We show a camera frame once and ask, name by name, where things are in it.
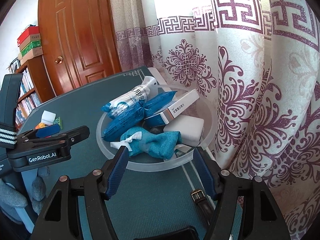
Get clear plastic bowl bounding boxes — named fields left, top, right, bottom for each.
left=96, top=84, right=217, bottom=172

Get grey gloved left hand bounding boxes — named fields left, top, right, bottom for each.
left=1, top=166, right=50, bottom=225

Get brown leather watch strap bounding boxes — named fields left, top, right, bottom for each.
left=190, top=189, right=216, bottom=224

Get white blue medicine box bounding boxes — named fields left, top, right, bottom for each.
left=145, top=89, right=200, bottom=127

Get white black sponge eraser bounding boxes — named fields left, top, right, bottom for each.
left=41, top=111, right=56, bottom=126

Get orange yellow toy brick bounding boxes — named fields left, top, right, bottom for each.
left=35, top=122, right=47, bottom=129

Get green dotted block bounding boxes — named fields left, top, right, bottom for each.
left=53, top=117, right=63, bottom=130

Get cotton swab bag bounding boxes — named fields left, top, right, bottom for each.
left=101, top=76, right=158, bottom=119

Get dark blue snack packet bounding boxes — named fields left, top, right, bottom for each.
left=103, top=91, right=176, bottom=142

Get stacked boxes on shelf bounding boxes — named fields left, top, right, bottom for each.
left=17, top=25, right=43, bottom=65

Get wooden bookshelf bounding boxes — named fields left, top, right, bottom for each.
left=8, top=55, right=55, bottom=129

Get wooden door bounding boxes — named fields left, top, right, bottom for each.
left=38, top=0, right=121, bottom=95

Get patterned curtain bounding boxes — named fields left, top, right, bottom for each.
left=111, top=0, right=319, bottom=239

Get blue woven cloth pouch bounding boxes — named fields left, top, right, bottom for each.
left=110, top=126, right=181, bottom=159

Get brass door knob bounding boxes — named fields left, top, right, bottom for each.
left=54, top=56, right=63, bottom=64

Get white rectangular sponge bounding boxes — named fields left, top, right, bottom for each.
left=163, top=114, right=204, bottom=147

